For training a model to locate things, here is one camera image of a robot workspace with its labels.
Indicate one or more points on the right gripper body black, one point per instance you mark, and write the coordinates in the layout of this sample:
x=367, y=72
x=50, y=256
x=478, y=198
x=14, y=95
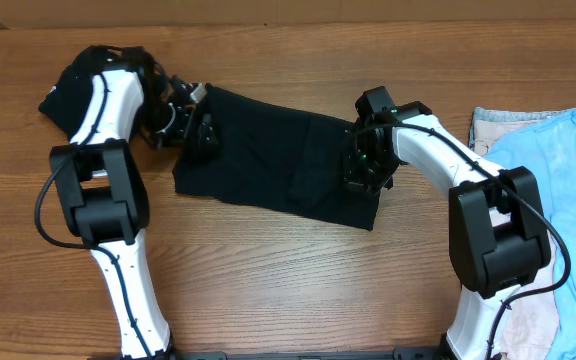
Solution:
x=363, y=181

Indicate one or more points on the black t-shirt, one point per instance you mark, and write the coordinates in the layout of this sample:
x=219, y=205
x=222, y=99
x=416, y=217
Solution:
x=277, y=158

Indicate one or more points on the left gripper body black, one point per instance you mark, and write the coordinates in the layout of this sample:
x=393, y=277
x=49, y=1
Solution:
x=204, y=132

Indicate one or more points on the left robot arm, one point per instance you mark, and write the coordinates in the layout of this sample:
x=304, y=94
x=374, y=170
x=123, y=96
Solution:
x=102, y=100

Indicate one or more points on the folded black garment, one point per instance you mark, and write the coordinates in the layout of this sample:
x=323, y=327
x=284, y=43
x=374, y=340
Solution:
x=67, y=103

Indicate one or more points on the white pink garment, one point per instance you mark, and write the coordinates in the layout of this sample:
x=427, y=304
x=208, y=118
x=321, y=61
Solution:
x=532, y=321

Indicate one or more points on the cardboard back wall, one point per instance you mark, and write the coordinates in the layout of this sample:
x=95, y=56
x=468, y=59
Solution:
x=50, y=14

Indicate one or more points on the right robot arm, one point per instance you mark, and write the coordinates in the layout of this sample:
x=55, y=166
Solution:
x=498, y=236

